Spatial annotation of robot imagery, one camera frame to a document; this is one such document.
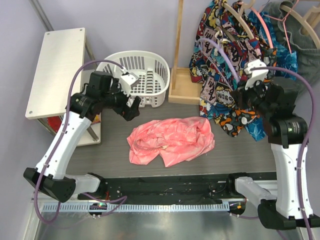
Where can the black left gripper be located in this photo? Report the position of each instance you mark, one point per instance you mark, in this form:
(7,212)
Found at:
(128,113)

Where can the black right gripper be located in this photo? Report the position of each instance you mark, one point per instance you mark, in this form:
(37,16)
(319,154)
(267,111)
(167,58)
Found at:
(239,95)

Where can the pink patterned shorts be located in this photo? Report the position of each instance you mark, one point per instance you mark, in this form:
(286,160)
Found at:
(176,140)

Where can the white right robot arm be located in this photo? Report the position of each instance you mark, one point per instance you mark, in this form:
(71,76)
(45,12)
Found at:
(289,208)

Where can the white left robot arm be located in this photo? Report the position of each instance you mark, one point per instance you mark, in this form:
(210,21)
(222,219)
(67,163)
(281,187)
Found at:
(49,176)

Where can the black orange camo shorts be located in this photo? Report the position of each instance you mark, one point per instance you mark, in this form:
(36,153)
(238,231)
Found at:
(241,51)

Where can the comic print shorts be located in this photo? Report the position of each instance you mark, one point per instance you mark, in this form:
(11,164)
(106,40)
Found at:
(208,67)

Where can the blue patterned shorts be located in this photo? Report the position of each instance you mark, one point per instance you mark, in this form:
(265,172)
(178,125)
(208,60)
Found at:
(285,59)

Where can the pink plastic hanger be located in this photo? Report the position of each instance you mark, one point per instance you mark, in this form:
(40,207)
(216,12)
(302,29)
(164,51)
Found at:
(266,30)

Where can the grey green shorts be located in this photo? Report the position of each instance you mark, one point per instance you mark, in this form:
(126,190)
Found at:
(308,56)

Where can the beige wooden hanger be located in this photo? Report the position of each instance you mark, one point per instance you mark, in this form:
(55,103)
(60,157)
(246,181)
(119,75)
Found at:
(308,21)
(234,20)

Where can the beige wooden hanger far right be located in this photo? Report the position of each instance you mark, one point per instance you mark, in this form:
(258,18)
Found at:
(308,21)

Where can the white plastic laundry basket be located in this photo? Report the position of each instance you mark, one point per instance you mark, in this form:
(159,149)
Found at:
(153,72)

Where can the red book stack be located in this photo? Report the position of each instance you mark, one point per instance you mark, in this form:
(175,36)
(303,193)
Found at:
(55,122)

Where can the white side shelf table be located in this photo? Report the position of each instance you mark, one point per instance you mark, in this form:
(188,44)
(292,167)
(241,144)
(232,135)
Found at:
(62,53)

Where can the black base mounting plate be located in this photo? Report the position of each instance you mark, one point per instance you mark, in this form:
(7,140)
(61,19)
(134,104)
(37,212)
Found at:
(171,190)

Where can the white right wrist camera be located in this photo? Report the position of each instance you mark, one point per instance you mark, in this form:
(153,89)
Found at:
(254,75)

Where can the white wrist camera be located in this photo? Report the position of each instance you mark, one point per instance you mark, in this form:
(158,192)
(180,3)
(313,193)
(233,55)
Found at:
(127,82)
(254,75)

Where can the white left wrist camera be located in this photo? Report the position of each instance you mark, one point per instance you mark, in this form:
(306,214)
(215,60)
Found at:
(127,82)

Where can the thin pink wire hanger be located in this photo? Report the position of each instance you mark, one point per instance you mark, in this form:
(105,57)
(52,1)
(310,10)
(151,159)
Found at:
(278,12)

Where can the slotted white cable duct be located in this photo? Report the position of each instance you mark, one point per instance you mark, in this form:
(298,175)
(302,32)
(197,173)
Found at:
(95,207)

